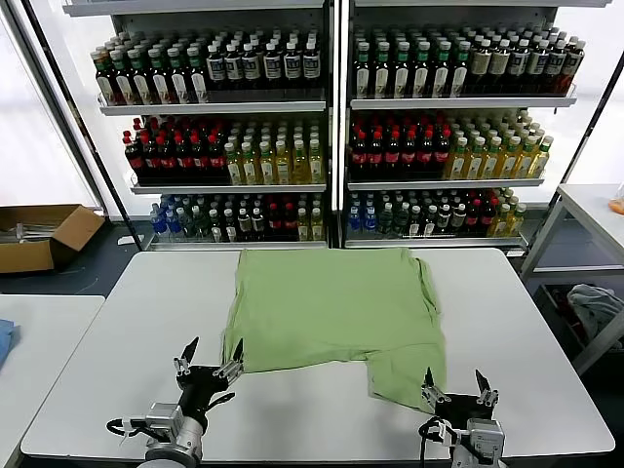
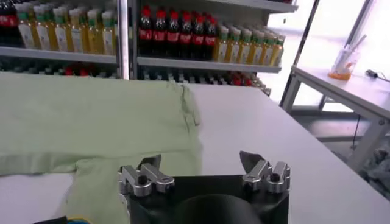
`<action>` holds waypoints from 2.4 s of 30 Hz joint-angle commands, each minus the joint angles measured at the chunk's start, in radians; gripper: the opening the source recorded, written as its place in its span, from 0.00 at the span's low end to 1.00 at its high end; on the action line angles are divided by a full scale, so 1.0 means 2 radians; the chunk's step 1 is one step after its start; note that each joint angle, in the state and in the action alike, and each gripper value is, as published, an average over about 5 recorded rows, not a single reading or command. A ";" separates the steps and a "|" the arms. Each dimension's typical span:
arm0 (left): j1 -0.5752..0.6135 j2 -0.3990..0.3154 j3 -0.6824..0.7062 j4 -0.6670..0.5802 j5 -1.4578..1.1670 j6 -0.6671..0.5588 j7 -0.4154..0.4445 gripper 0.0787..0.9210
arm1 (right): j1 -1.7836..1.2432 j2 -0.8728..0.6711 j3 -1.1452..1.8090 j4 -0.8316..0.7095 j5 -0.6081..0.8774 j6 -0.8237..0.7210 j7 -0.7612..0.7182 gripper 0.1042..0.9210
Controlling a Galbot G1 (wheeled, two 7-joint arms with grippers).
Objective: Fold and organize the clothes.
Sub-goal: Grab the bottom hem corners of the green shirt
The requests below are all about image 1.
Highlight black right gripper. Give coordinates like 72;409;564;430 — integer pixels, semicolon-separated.
420;366;501;421

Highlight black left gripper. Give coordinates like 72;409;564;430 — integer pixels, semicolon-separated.
174;335;245;415

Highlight green t-shirt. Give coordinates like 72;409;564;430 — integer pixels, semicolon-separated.
221;247;449;410

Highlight grey clothes pile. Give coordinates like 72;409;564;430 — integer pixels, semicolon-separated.
565;283;624;352

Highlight black storage basket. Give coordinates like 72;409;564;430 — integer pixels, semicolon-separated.
533;282;591;355

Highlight small cola bottle red cap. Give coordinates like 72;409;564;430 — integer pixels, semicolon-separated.
283;202;299;240
266;202;285;240

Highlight yellow tea bottle green label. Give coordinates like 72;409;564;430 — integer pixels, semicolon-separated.
308;138;327;185
467;136;488;179
274;139;293;185
501;136;522;179
485;136;504;179
450;137;470;179
519;136;539;179
224;140;244;185
257;140;275;185
292;139;310;185
241;140;258;185
534;135;556;177

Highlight blue folded cloth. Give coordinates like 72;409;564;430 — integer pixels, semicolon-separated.
0;318;21;371

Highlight brown cardboard box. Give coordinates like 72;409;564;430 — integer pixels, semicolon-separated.
0;203;106;274

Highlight metal rods in box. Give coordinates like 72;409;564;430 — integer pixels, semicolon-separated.
14;222;56;241

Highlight grey metal side table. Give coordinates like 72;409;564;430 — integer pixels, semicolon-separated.
519;182;624;376

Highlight grey metal shelf rack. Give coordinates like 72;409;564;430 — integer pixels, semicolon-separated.
61;0;340;251
339;0;614;258

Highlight dark tea bottle green label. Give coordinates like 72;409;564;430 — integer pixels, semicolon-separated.
432;41;452;98
127;46;150;105
166;45;189;104
94;46;114;106
412;41;433;98
145;45;170;105
353;41;372;98
450;41;470;98
372;41;393;98
109;47;132;106
392;41;412;98
186;43;209;103

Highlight dark drink bottle blue label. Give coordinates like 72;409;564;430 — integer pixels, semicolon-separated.
241;42;260;92
526;38;547;95
544;38;566;94
508;38;529;95
283;41;302;91
223;42;244;92
263;41;283;91
205;42;226;92
301;41;321;91

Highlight dark bottle beige label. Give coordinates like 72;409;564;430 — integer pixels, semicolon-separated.
488;38;510;95
470;38;491;95

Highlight reddish drink bottle blue label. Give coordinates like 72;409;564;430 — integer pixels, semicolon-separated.
563;36;586;93

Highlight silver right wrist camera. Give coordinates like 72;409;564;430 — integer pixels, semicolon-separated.
465;417;507;459

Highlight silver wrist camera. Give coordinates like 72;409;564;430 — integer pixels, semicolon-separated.
465;417;507;459
144;402;185;433

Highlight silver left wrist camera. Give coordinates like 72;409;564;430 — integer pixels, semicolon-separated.
144;402;185;433

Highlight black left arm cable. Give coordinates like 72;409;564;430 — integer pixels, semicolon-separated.
106;416;150;448

